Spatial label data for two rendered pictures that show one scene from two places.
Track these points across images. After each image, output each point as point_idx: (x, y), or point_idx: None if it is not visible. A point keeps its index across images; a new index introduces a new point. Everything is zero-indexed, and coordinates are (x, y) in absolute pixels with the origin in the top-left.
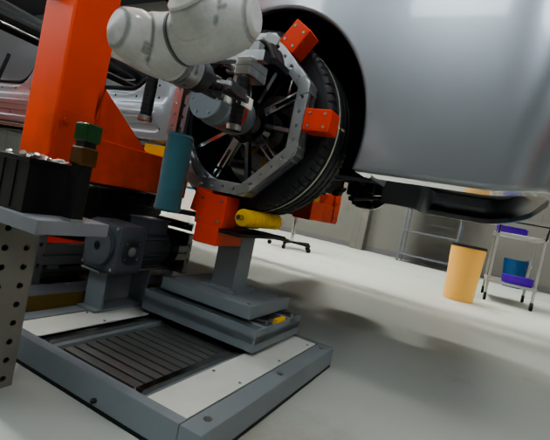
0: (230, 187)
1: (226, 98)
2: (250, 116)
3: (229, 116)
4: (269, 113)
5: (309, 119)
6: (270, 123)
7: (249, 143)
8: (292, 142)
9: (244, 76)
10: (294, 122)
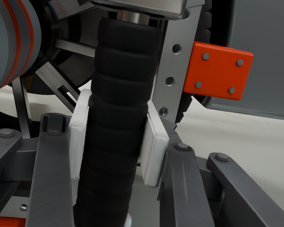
0: (15, 206)
1: (80, 162)
2: (37, 45)
3: None
4: (63, 14)
5: (203, 70)
6: (61, 33)
7: (21, 79)
8: (162, 120)
9: (155, 28)
10: (167, 75)
